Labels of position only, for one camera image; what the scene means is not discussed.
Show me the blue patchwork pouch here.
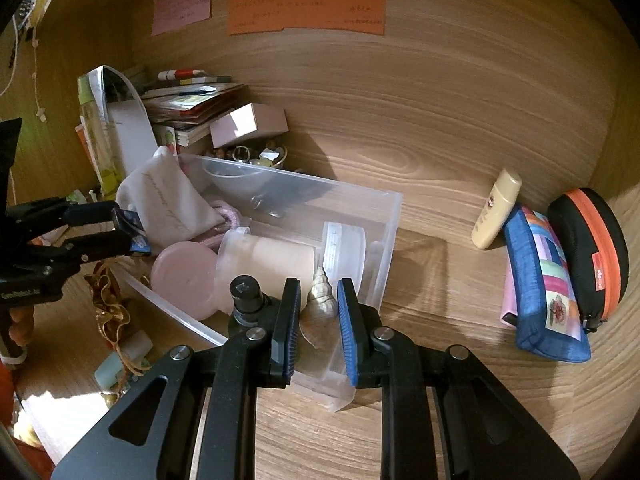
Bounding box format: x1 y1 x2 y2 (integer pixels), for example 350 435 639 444
502 204 593 365

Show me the wooden desktop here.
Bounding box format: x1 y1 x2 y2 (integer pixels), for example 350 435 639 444
15 125 626 480

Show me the stack of books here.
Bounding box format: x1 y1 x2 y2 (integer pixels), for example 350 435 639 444
140 76 246 148

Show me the clear plastic organizer box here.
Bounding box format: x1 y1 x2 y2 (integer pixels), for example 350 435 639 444
122 152 405 413

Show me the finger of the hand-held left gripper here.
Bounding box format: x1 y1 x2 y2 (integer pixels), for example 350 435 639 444
25 230 153 273
5 199 146 235

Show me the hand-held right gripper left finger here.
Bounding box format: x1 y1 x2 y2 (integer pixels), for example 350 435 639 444
50 276 303 480

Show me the white drawstring pouch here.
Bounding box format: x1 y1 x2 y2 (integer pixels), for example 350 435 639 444
116 146 226 257

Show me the white cable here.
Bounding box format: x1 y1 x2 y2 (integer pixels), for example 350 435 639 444
0 20 23 98

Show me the beige seashell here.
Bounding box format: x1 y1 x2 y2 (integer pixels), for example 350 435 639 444
299 266 346 348

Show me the small pink box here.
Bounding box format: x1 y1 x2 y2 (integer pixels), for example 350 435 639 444
209 102 291 148

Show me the bowl of trinkets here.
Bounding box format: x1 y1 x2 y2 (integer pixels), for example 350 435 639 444
212 142 290 171

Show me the pink flat notebook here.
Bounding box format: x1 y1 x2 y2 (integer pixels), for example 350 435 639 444
498 260 521 331

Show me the person's left hand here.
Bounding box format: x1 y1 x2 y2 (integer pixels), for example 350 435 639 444
0 305 36 361

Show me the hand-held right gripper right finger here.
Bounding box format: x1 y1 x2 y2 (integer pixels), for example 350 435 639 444
336 278 568 480

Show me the gold ribbon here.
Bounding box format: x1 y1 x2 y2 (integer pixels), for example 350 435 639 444
85 260 151 376

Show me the small white bottle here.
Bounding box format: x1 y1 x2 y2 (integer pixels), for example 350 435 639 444
117 330 153 361

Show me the red white pen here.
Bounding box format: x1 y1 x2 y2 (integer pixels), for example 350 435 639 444
157 67 205 82

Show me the orange book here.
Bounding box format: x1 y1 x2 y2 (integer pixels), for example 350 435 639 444
75 125 96 161

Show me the pink sticky note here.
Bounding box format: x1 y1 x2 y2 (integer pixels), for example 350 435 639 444
151 0 213 37

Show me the green spray bottle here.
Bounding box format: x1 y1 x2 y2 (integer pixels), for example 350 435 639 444
229 275 273 341

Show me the small mint bottle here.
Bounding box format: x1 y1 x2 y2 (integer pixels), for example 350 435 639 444
94 352 123 388

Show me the black orange zipper case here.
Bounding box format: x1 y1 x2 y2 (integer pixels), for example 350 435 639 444
546 187 630 333

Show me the beige jar with clear lid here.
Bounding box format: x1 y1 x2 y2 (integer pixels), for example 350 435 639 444
216 227 321 313

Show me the orange sticky note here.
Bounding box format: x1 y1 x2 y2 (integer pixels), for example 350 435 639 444
227 0 388 37

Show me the pink coil hair tie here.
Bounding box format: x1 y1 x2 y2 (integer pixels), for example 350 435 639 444
192 200 248 248

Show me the pink round container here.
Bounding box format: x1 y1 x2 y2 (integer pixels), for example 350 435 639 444
150 241 221 322

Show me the white round container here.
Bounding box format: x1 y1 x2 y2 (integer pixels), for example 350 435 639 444
320 220 371 286

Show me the pale yellow lotion tube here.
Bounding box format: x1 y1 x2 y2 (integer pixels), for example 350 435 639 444
471 167 523 250

